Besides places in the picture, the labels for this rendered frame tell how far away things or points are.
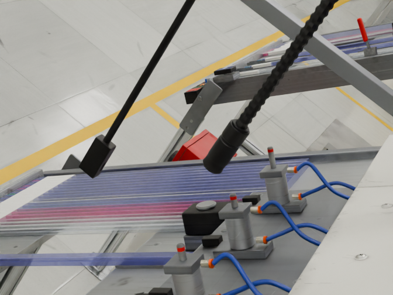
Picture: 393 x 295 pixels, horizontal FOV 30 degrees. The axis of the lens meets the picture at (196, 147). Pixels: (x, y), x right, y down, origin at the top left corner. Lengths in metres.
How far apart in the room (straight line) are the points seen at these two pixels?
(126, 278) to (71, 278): 1.47
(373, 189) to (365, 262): 0.17
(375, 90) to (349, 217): 0.11
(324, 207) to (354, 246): 0.16
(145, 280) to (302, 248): 0.22
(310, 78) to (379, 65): 0.18
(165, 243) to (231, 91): 1.13
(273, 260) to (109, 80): 2.73
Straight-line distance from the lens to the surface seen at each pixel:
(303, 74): 1.92
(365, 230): 0.63
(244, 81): 1.97
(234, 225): 0.65
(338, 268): 0.56
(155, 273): 0.83
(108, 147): 0.78
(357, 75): 0.66
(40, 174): 1.36
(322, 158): 1.12
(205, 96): 1.97
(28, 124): 2.79
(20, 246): 1.03
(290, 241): 0.68
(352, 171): 1.06
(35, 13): 3.55
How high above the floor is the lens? 1.53
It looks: 28 degrees down
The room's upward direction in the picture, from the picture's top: 34 degrees clockwise
